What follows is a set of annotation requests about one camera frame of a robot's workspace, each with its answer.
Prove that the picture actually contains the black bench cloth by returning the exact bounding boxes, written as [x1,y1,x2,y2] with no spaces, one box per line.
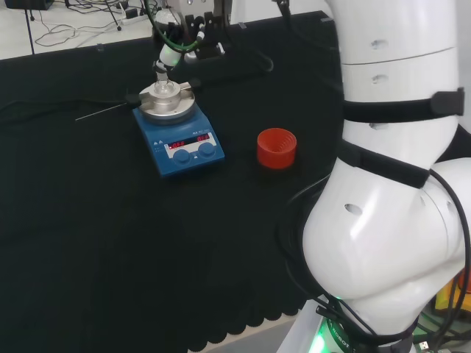
[0,10,345,353]

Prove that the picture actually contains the white power strip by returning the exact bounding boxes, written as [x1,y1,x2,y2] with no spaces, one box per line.
[121,9,149,25]

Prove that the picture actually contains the yellow stop button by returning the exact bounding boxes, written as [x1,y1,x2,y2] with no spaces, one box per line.
[433,271,471,314]

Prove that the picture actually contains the thin metal probe rod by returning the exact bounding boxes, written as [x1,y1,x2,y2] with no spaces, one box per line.
[75,104,134,122]

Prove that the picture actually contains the clear round-bottom glass flask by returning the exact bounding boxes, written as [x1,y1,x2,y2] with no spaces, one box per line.
[153,71,174,99]

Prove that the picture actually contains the red ribbed plastic cup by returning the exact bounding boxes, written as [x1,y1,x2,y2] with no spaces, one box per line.
[256,127,298,171]

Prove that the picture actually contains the black base cable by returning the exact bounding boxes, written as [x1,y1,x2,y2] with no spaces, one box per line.
[277,174,372,339]

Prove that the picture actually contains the heater with blue base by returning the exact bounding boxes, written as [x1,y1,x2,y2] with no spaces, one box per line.
[125,81,226,180]

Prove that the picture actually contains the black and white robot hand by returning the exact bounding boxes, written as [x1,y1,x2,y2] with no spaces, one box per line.
[152,0,233,74]

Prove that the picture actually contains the black tripod leg with foot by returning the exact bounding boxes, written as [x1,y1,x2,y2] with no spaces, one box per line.
[102,0,124,32]

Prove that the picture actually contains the black box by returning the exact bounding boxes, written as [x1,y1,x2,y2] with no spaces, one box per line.
[4,0,54,11]

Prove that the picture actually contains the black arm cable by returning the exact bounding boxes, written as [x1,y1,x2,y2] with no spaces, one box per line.
[428,169,471,332]

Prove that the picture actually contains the black cable loop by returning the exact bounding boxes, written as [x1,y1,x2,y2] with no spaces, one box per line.
[222,21,275,74]

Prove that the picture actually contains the thin black tripod leg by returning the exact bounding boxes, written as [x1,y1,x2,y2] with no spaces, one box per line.
[24,7,36,56]

